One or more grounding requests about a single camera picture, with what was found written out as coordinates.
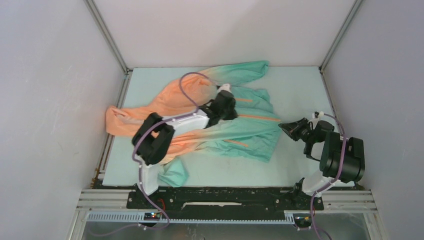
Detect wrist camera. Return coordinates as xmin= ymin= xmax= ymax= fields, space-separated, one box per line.
xmin=217 ymin=83 xmax=232 ymax=93
xmin=312 ymin=111 xmax=325 ymax=119

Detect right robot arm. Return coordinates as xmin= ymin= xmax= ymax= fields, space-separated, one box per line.
xmin=278 ymin=116 xmax=365 ymax=209

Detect aluminium frame rail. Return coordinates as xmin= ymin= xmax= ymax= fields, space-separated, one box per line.
xmin=76 ymin=188 xmax=378 ymax=225

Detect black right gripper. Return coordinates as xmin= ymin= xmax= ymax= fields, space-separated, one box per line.
xmin=279 ymin=117 xmax=315 ymax=143

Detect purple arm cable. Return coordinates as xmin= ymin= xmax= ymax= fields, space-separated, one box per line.
xmin=87 ymin=72 xmax=220 ymax=238
xmin=308 ymin=112 xmax=347 ymax=240

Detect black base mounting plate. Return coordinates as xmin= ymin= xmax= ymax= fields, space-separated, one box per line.
xmin=126 ymin=186 xmax=324 ymax=221

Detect teal and orange jacket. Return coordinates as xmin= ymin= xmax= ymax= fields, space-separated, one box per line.
xmin=105 ymin=60 xmax=282 ymax=187

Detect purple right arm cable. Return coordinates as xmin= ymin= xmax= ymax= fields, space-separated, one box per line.
xmin=308 ymin=112 xmax=347 ymax=240

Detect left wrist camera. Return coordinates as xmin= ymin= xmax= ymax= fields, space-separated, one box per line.
xmin=217 ymin=83 xmax=232 ymax=93

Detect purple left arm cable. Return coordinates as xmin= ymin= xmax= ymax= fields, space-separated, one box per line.
xmin=87 ymin=72 xmax=220 ymax=238

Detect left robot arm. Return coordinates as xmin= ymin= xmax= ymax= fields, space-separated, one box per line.
xmin=131 ymin=84 xmax=238 ymax=208

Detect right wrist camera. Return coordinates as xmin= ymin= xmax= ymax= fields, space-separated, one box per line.
xmin=312 ymin=111 xmax=325 ymax=119

